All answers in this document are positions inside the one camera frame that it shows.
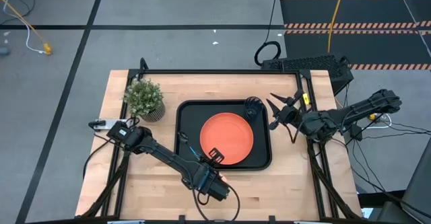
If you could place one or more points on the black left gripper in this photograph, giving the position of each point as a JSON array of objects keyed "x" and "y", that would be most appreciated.
[{"x": 200, "y": 177}]

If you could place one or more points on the artificial plant in striped pot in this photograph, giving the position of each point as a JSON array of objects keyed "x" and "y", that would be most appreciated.
[{"x": 144, "y": 98}]

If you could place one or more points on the dark blue textured cup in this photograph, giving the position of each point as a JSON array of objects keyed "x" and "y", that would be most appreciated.
[{"x": 253, "y": 108}]

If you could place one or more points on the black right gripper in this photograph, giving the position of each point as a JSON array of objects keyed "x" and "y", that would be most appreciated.
[{"x": 290, "y": 113}]

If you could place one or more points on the grey floor object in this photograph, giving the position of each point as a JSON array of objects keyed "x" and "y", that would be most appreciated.
[{"x": 4, "y": 51}]

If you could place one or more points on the black rectangular tray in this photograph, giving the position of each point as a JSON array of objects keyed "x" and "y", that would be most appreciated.
[{"x": 188, "y": 116}]

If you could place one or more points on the grey power strip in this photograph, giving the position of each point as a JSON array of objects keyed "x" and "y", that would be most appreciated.
[{"x": 112, "y": 123}]

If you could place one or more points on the black orange-edged floor mat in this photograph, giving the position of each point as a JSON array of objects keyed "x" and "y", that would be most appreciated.
[
  {"x": 309, "y": 45},
  {"x": 309, "y": 10}
]

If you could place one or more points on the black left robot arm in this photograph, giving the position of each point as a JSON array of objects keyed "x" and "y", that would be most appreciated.
[{"x": 168, "y": 158}]

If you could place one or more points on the dark grey side table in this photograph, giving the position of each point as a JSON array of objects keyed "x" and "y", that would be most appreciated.
[{"x": 421, "y": 183}]

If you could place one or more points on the black perforated computer tower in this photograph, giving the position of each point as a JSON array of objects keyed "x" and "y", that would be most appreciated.
[{"x": 309, "y": 64}]

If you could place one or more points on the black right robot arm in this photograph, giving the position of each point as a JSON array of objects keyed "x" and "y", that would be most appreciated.
[{"x": 357, "y": 111}]

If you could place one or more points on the yellow tag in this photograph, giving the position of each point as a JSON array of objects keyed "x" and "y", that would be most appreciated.
[{"x": 306, "y": 99}]

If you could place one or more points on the orange round plate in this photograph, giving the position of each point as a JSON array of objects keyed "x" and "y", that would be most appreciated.
[{"x": 229, "y": 133}]

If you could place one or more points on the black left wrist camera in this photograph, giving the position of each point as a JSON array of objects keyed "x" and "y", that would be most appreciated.
[{"x": 219, "y": 192}]

